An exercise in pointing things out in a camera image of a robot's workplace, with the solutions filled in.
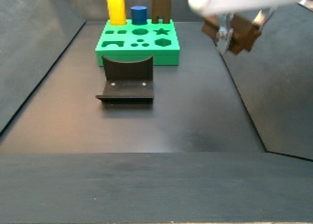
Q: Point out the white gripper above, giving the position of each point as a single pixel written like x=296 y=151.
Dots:
x=215 y=7

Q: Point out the brown star prism block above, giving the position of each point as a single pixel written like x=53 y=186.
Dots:
x=243 y=36

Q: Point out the black curved fixture stand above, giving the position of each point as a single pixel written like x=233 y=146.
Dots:
x=128 y=80

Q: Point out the brown arch block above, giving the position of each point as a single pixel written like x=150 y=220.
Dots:
x=160 y=11

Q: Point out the green shape sorter base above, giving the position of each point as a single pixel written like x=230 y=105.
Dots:
x=135 y=42

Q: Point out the blue cylinder block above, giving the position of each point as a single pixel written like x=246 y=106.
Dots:
x=139 y=15

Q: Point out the yellow rectangular block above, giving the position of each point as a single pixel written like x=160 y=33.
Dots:
x=116 y=12

